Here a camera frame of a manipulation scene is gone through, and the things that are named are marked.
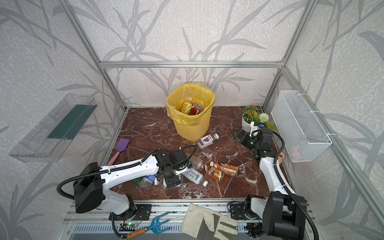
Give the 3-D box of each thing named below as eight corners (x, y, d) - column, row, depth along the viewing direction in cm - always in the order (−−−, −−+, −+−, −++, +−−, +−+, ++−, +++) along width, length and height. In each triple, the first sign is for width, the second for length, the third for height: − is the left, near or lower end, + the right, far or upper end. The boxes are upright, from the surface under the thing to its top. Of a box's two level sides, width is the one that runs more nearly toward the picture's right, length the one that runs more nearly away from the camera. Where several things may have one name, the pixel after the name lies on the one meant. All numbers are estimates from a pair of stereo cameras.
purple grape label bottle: (200, 150, 99) (200, 146, 95) (196, 144, 102) (196, 140, 98) (219, 140, 103) (220, 137, 100) (215, 135, 107) (216, 131, 103)
